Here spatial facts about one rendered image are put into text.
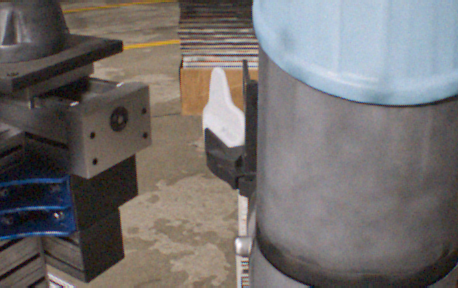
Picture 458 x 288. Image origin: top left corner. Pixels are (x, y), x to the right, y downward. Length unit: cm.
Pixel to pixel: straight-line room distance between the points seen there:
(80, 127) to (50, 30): 17
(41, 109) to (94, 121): 10
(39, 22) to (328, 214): 74
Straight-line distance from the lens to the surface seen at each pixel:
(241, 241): 29
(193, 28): 55
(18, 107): 88
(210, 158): 43
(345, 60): 16
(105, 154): 82
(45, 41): 88
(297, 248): 19
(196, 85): 55
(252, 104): 37
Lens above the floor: 103
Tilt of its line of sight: 23 degrees down
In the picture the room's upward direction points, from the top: straight up
